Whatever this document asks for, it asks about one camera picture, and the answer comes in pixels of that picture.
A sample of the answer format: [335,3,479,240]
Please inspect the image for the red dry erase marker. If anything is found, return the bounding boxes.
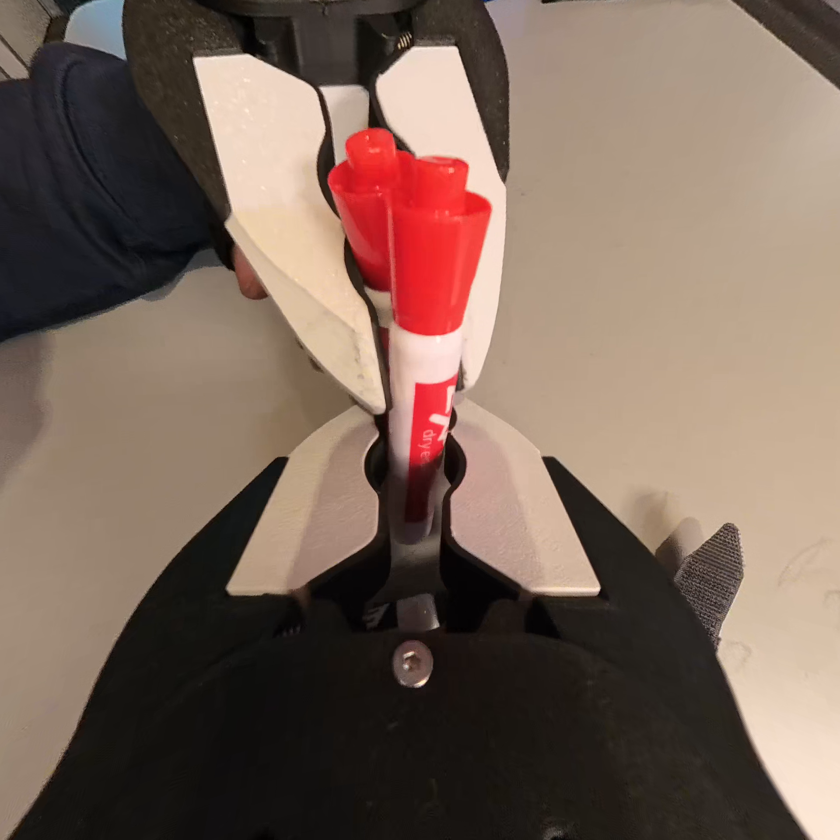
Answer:
[327,129,403,296]
[386,155,494,526]

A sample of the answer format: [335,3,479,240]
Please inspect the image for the wide black velcro strap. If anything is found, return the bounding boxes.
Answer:
[654,520,745,653]

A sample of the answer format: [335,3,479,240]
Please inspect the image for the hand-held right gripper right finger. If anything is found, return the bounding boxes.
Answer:
[440,398,605,618]

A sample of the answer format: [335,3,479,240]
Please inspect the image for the person's left hand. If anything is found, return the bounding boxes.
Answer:
[233,247,271,303]

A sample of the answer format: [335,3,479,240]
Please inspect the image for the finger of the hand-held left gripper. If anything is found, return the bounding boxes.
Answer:
[193,53,391,414]
[372,53,510,395]

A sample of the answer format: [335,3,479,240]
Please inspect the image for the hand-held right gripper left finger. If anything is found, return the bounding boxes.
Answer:
[227,405,397,618]

